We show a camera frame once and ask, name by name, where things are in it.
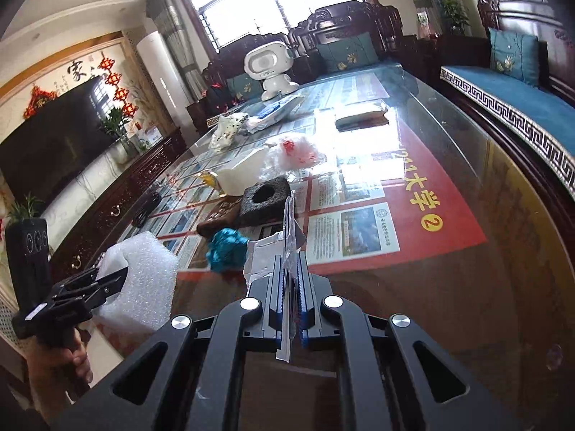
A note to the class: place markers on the person's left forearm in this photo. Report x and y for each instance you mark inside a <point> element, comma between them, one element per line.
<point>27,408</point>

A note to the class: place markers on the white toy robot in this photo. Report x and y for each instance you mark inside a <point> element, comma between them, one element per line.
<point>269,65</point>

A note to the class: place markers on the black television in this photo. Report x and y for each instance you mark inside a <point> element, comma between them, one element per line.
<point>54,143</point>

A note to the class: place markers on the clear bag with red print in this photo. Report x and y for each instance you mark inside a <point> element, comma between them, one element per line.
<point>294,155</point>

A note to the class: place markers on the white standing air conditioner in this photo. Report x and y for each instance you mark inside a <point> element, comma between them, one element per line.
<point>161,72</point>

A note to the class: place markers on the yellow snack packet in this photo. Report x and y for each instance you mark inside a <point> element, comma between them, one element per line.
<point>209,179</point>

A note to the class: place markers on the tall dark tower appliance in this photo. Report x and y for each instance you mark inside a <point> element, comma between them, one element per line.
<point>435,0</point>

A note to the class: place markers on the green potted plant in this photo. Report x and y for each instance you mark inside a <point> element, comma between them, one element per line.
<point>454,11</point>

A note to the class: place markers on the white patterned plastic bag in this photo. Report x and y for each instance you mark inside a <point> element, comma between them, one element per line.
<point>229,130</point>

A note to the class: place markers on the person's left hand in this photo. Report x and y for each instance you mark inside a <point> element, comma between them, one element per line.
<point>78,359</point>

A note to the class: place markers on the black foam block with hole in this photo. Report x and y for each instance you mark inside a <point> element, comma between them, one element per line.
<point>265,202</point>

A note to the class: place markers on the white foam piece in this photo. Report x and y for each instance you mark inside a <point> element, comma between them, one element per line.
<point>143,278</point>

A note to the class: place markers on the teal embroidered cushion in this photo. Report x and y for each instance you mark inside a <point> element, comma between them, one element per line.
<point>512,56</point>
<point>348,54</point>
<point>240,85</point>

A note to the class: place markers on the green leafy floor plant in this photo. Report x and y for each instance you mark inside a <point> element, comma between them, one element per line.
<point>24,208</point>

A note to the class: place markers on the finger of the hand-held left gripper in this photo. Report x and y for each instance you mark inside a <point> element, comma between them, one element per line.
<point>112,281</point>
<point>85,276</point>

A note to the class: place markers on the red printed table poster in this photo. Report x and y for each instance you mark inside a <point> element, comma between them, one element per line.
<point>373,197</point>

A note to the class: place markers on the teal crumpled wrapper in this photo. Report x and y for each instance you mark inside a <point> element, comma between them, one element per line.
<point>227,249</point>

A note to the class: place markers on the brown wooden object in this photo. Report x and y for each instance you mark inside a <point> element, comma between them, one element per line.
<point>220,224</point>

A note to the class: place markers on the green bamboo plant in vase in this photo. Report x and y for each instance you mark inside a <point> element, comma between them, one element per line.
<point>117,130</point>

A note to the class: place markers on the dark wooden sofa blue seat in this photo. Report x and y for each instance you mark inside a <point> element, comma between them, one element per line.
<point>530,98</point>

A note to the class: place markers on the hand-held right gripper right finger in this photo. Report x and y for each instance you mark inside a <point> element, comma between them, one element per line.
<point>304,296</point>

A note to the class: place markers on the grey curtain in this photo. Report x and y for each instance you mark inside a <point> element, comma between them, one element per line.
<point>177,45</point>

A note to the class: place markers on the white and blue packet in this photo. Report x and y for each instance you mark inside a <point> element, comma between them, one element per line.
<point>278,110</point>

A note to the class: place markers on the white plastic bottle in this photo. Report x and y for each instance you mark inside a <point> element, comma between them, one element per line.
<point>242,175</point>

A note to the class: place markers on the red diamond knot decoration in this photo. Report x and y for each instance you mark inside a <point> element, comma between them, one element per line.
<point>39,101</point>

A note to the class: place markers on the white box on cabinet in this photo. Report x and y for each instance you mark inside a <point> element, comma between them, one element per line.
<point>150,134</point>

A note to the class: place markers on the dark wooden armchair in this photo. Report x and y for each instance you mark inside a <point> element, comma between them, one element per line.
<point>215,78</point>
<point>350,27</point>

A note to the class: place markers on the clear plastic wrapper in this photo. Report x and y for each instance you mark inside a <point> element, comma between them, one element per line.
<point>291,229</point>

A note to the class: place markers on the dark wooden television cabinet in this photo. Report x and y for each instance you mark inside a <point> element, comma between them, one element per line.
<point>112,206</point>

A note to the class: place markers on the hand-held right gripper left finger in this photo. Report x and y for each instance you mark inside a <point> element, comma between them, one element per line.
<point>279,287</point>

